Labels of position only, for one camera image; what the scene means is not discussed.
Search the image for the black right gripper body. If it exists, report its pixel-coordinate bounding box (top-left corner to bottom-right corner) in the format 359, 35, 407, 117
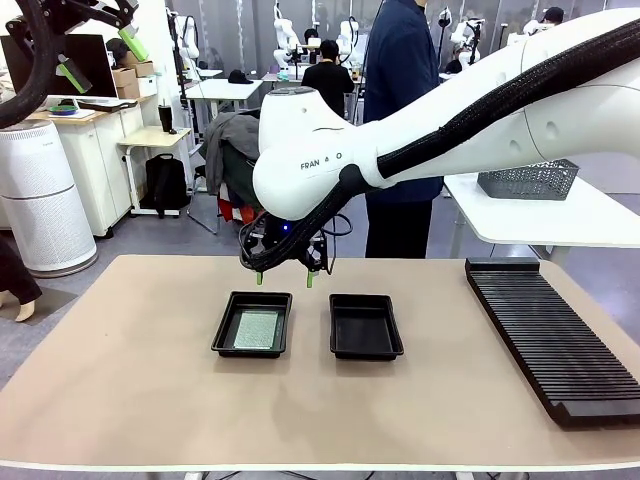
239, 214, 331, 275

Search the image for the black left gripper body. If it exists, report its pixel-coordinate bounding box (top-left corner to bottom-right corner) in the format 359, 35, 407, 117
3, 0, 99, 51

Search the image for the black ESD tray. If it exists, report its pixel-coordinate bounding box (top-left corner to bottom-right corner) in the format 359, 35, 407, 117
210, 291, 294, 359
329, 293, 405, 361

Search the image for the black computer monitor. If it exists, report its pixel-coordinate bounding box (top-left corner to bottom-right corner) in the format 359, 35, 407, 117
0, 33, 119, 99

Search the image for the cardboard box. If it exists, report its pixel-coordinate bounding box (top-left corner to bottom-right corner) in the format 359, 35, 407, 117
119, 49, 155, 79
112, 67, 141, 100

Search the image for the dark laptop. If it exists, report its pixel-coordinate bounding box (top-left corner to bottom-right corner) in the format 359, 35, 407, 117
74, 97, 139, 114

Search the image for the white cabinet wooden top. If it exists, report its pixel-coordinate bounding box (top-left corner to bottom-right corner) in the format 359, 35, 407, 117
24, 94, 151, 239

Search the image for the small rolling wooden table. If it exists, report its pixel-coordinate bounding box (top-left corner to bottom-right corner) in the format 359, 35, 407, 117
118, 126, 194, 219

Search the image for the white desk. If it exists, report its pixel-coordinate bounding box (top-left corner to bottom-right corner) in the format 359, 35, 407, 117
184, 78, 265, 134

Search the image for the pile of jackets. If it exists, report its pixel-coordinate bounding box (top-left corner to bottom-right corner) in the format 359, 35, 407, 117
199, 110, 266, 226

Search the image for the black backpack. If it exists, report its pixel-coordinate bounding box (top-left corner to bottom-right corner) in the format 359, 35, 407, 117
141, 153, 191, 220

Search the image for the grey background workbench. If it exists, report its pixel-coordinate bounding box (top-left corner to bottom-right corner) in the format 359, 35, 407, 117
262, 72, 306, 94

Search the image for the seated person in black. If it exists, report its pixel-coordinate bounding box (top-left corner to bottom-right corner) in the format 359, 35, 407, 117
301, 39, 355, 120

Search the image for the grey floor mat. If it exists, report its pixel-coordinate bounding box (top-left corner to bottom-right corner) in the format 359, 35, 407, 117
0, 287, 79, 327

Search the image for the person in navy jacket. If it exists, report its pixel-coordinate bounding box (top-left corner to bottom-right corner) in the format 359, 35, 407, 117
363, 0, 446, 260

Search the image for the dark-clothed leg with pale foot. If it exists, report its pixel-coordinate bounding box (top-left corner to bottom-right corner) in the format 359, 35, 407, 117
0, 234, 44, 324

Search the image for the grey plastic mesh basket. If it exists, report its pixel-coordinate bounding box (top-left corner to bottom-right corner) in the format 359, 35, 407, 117
476, 158, 580, 202

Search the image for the white side table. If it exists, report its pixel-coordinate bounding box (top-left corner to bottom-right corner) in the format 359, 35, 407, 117
442, 172, 640, 267

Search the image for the black slotted board rack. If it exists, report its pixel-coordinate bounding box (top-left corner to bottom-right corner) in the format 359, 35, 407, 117
464, 256, 640, 430

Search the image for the person in cream sweater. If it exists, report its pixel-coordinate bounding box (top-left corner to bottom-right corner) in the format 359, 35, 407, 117
524, 6, 566, 37

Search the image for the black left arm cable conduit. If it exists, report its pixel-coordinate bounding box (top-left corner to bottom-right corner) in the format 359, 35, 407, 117
0, 0, 57, 130

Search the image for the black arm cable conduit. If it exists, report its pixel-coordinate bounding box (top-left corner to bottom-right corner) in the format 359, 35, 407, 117
0, 0, 57, 130
239, 19, 640, 274

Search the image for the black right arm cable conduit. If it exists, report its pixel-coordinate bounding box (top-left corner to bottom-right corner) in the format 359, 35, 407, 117
239, 19, 640, 274

